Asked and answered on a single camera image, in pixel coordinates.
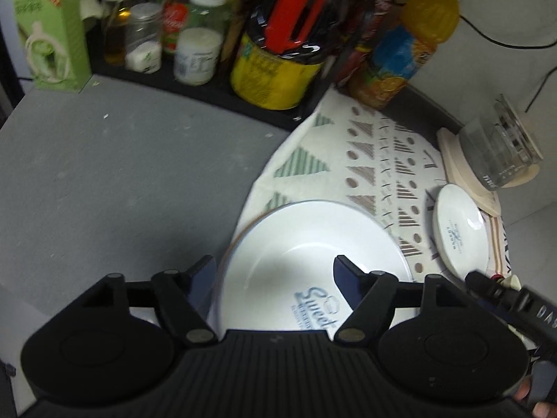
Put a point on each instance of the flat white plate leaf print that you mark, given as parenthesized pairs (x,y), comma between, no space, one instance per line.
(229,249)

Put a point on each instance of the black shelf rack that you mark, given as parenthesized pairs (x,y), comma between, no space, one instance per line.
(217,96)

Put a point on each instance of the white paper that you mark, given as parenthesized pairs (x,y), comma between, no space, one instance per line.
(92,11)

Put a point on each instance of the person's right hand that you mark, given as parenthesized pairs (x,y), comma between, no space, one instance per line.
(524,389)

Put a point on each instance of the green carton box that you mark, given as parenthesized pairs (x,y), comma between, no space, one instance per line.
(56,30)

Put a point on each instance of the small white plastic bottle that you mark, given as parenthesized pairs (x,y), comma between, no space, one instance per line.
(196,59)

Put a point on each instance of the patterned fringed table cloth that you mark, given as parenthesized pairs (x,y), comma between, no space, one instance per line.
(374,156)

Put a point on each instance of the small clear glass jar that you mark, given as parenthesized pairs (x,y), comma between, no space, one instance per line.
(143,39)

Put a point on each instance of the orange juice bottle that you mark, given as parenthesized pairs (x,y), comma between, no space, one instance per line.
(404,52)

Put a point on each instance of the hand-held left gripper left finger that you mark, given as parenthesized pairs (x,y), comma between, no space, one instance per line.
(202,278)

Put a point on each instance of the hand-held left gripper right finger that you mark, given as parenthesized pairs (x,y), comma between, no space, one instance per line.
(346,281)

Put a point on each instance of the oil dispenser with white cap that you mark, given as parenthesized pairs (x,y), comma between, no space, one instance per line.
(115,39)

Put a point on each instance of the red drink can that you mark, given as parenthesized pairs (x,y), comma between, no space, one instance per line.
(376,13)
(354,67)

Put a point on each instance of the sauce bottle with red label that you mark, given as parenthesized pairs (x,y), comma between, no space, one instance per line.
(176,26)

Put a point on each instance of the small white plate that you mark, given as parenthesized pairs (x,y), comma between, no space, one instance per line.
(459,230)

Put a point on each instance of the deep white plate blue print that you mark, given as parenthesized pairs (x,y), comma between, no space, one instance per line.
(304,248)

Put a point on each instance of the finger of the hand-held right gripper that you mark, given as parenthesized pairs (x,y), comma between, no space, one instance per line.
(485,287)

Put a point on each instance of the green bottle with white cap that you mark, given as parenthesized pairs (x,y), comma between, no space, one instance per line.
(209,4)

